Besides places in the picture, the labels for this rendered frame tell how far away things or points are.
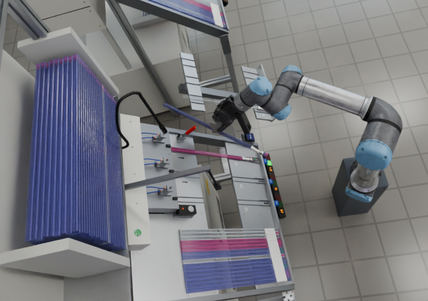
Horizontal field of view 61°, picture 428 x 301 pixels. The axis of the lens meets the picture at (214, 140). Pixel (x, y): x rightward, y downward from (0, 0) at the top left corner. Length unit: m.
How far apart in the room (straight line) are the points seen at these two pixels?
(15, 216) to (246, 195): 0.98
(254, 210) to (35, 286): 0.95
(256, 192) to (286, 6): 2.06
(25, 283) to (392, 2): 3.16
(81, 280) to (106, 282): 0.08
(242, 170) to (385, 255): 1.14
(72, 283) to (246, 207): 0.80
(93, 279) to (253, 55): 2.33
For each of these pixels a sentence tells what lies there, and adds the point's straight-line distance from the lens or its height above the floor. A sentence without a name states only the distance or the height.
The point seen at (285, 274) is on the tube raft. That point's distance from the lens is 1.65.
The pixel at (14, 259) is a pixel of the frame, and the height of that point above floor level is 1.71.
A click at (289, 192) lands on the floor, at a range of 2.50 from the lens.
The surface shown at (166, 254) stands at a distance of 1.35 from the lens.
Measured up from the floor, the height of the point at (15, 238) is 1.60.
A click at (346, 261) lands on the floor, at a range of 2.44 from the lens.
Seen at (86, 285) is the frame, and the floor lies 1.39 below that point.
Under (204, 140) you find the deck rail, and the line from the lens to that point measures 1.67.
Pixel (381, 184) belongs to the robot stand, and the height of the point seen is 0.55.
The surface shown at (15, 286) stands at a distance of 1.01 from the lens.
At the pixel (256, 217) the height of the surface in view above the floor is 0.79.
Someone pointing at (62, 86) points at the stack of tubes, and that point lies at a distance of 1.07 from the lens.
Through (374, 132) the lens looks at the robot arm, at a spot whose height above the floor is 1.19.
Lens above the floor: 2.39
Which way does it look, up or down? 63 degrees down
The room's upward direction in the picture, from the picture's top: 23 degrees counter-clockwise
